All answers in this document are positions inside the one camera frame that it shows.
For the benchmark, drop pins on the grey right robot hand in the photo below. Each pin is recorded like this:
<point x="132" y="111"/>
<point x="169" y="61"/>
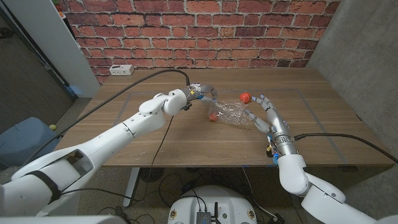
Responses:
<point x="278" y="124"/>

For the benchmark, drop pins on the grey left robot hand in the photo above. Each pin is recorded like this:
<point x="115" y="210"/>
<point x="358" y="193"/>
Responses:
<point x="203" y="91"/>

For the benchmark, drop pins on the red strawberry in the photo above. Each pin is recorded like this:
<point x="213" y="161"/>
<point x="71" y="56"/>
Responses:
<point x="213" y="117"/>

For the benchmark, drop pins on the clear plastic wrap sheet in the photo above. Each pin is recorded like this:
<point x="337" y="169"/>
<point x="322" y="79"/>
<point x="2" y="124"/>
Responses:
<point x="231" y="112"/>

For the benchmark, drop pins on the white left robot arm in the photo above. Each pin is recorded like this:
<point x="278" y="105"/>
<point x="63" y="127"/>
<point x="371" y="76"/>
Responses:
<point x="102" y="149"/>

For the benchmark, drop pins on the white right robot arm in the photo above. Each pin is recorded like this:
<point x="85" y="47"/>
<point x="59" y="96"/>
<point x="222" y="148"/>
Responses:
<point x="323" y="199"/>

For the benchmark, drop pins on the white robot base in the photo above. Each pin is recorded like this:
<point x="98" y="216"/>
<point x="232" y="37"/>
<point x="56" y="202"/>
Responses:
<point x="214" y="199"/>

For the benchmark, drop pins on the red ball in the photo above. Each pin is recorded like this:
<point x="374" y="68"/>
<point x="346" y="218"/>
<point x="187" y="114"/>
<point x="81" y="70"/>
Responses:
<point x="245" y="97"/>

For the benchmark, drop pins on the small yellow-green ball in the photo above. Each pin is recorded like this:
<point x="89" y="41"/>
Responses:
<point x="53" y="127"/>

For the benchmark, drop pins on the white power strip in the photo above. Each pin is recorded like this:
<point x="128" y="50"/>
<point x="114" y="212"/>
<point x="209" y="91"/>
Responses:
<point x="121" y="70"/>

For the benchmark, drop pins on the round black floor fan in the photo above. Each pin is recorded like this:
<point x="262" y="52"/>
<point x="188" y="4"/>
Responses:
<point x="151" y="175"/>

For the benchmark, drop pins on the grey box with antenna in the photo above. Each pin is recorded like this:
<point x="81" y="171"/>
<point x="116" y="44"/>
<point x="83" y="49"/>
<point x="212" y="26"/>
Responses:
<point x="203" y="217"/>

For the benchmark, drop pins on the white table leg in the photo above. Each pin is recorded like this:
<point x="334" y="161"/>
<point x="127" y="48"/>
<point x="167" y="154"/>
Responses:
<point x="130" y="186"/>

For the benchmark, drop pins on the white board panel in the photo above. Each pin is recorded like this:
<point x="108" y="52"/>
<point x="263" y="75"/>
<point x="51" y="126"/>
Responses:
<point x="56" y="40"/>

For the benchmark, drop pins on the blue plastic bin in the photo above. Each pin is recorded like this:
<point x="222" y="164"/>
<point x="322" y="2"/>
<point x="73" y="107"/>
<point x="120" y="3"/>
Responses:
<point x="25" y="140"/>

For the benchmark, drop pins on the printed brick wall backdrop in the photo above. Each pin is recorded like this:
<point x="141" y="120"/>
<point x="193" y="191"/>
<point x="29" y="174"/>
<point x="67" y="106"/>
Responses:
<point x="199" y="31"/>

